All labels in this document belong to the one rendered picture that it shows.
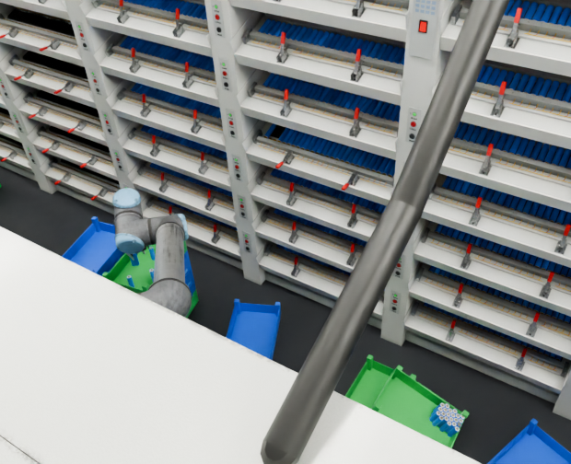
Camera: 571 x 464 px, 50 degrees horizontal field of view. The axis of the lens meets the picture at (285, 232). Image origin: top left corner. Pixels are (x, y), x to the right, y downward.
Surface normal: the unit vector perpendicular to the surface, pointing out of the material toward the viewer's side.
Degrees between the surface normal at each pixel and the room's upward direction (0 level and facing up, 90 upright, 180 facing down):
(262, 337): 0
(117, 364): 0
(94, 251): 0
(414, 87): 90
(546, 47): 18
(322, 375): 32
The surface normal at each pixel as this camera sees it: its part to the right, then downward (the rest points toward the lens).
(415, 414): 0.22, -0.59
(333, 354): 0.16, -0.29
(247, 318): -0.05, -0.73
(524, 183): -0.21, -0.52
